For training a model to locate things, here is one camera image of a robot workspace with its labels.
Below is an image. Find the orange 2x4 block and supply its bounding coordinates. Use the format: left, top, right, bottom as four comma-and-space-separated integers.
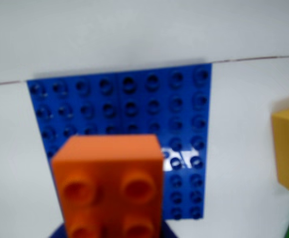
51, 133, 165, 238

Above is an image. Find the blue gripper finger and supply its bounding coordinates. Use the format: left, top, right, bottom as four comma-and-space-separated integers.
47, 222, 69, 238
160, 219, 179, 238

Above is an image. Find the blue 8x8 studded baseplate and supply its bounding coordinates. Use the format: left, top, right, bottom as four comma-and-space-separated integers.
26, 63, 213, 221

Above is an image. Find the white foam board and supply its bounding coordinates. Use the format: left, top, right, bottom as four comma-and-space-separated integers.
0, 54, 289, 238
0, 0, 289, 86

